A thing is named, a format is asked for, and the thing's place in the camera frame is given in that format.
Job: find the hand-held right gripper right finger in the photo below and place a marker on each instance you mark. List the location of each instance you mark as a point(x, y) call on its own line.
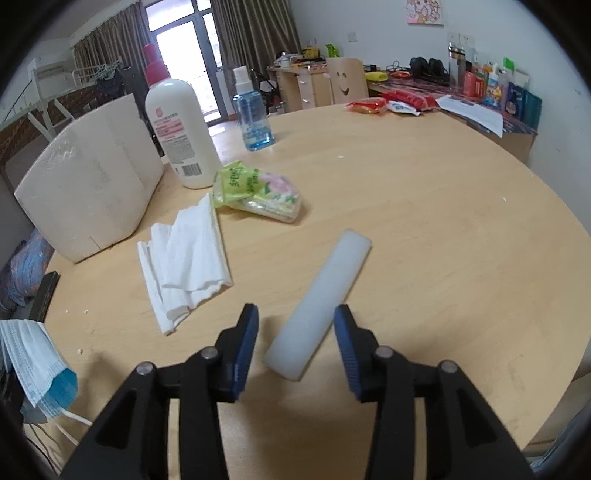
point(348, 355)

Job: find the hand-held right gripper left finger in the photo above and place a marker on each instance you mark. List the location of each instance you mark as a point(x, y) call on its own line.
point(242, 355)

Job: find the white foam strip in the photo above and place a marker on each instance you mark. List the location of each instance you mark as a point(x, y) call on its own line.
point(318, 304)

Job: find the white paper tissue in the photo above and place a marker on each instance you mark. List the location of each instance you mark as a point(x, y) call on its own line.
point(189, 249)

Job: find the green tissue pack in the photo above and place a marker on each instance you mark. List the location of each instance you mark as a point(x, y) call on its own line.
point(263, 189)

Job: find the blue face mask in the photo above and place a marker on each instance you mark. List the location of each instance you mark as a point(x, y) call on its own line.
point(32, 364)

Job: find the white foam box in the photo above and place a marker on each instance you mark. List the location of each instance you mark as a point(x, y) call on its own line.
point(92, 184)

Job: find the black smartphone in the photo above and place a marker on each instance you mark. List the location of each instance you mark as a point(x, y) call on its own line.
point(46, 295)

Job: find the blue spray bottle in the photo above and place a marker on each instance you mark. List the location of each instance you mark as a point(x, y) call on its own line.
point(253, 124)

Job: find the white lotion bottle pink pump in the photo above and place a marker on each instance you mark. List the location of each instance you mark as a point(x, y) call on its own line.
point(180, 129)

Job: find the blue plaid blanket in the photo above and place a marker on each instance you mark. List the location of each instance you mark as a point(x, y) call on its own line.
point(23, 263)

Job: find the black folding chair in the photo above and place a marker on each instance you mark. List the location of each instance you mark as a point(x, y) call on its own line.
point(265, 92)

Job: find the long red snack packet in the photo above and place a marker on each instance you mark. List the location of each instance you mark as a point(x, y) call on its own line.
point(411, 98)

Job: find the white paper sheet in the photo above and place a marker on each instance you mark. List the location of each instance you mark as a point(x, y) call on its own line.
point(471, 113)

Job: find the wooden drawer desk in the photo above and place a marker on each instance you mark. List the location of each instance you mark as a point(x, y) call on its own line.
point(300, 87)

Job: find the desk with patterned cover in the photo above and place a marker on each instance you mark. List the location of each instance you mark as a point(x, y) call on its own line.
point(519, 143)

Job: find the wooden smiley chair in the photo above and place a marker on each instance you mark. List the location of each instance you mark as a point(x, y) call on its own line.
point(344, 81)

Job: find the yellow pouch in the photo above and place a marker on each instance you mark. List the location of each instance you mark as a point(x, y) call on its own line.
point(376, 76)

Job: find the black headphones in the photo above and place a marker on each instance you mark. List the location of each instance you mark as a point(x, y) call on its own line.
point(427, 69)

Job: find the white pot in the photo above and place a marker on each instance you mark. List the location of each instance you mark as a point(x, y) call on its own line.
point(285, 59)

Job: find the dark hanging clothes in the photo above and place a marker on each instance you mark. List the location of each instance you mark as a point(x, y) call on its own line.
point(113, 83)

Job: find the green bag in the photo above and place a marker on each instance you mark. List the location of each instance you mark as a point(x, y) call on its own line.
point(332, 50)

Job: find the yellow box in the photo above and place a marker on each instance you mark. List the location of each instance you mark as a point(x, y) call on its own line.
point(310, 52)

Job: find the row of toiletry bottles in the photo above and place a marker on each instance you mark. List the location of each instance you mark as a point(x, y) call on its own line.
point(503, 92)

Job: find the steel thermos bottle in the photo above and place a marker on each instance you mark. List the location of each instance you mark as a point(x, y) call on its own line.
point(455, 64)

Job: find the glass balcony door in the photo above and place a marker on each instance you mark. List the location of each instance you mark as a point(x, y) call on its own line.
point(184, 46)

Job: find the metal bunk bed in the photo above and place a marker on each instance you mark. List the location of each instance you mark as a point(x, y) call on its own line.
point(46, 92)
point(11, 138)

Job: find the brown curtain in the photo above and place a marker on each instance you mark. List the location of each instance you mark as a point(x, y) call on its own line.
point(106, 37)
point(254, 32)

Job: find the white wall switch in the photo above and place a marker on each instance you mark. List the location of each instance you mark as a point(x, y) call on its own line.
point(352, 37)

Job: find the pink cartoon wall poster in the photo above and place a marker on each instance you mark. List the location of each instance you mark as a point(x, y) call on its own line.
point(425, 11)

